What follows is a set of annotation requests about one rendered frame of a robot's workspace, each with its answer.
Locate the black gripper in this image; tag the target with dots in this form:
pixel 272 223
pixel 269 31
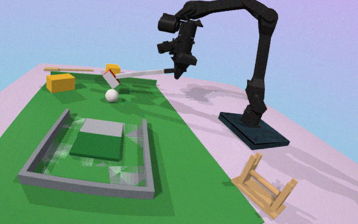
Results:
pixel 183 57

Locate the white golf ball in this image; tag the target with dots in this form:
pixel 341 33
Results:
pixel 111 95

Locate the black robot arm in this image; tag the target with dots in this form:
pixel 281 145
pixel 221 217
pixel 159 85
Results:
pixel 267 20

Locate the orange-yellow block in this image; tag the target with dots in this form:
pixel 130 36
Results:
pixel 114 68
pixel 60 83

